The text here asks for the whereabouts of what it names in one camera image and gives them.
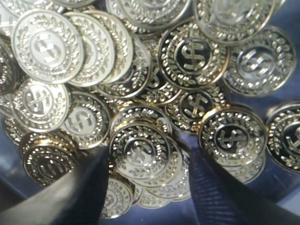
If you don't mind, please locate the gold coin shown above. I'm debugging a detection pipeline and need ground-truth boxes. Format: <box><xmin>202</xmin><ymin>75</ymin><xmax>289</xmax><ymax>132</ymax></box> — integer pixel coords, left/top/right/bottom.
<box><xmin>109</xmin><ymin>122</ymin><xmax>171</xmax><ymax>180</ymax></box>

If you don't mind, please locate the round steel plate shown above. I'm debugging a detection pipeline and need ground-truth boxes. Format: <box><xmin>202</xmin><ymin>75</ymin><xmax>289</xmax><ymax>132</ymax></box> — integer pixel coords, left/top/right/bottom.
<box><xmin>0</xmin><ymin>0</ymin><xmax>300</xmax><ymax>225</ymax></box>

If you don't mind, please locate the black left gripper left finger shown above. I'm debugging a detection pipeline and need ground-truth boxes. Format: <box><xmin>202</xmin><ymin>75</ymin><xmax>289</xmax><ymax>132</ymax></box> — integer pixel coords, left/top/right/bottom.
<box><xmin>0</xmin><ymin>147</ymin><xmax>109</xmax><ymax>225</ymax></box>

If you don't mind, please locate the dark dollar coin centre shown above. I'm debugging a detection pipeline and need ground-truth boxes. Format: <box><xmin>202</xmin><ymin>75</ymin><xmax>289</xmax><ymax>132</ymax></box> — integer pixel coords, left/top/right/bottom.
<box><xmin>157</xmin><ymin>17</ymin><xmax>230</xmax><ymax>90</ymax></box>

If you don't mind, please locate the bright silver-looking dollar coin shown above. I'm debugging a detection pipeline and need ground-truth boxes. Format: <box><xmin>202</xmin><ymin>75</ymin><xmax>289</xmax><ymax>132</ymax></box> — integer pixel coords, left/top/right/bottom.
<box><xmin>11</xmin><ymin>9</ymin><xmax>85</xmax><ymax>84</ymax></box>

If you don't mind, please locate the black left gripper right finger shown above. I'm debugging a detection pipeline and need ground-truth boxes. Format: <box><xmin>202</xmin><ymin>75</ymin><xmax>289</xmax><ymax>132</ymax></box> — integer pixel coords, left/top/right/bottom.
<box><xmin>189</xmin><ymin>148</ymin><xmax>300</xmax><ymax>225</ymax></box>

